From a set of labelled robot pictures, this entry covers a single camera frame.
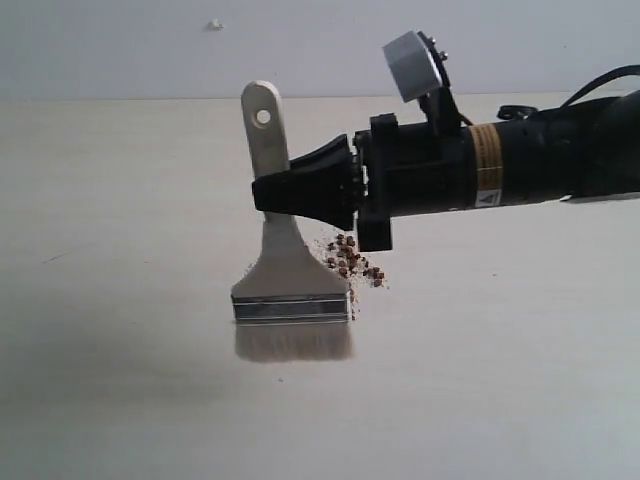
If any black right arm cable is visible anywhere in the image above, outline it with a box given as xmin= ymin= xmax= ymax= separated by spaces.
xmin=497 ymin=64 xmax=640 ymax=121

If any wooden paint brush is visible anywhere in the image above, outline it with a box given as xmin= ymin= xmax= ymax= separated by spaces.
xmin=231 ymin=80 xmax=353 ymax=363

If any brown beads and crumbs pile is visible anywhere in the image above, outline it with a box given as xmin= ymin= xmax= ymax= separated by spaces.
xmin=303 ymin=230 xmax=390 ymax=323

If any small white wall fixture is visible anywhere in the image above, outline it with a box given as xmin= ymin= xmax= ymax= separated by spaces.
xmin=206 ymin=18 xmax=225 ymax=31

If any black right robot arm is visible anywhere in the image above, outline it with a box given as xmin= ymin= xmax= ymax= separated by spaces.
xmin=252 ymin=93 xmax=639 ymax=252

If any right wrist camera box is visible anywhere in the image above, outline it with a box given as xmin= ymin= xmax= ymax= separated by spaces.
xmin=382 ymin=30 xmax=450 ymax=103

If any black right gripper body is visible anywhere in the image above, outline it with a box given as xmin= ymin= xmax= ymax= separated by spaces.
xmin=353 ymin=114 xmax=473 ymax=252

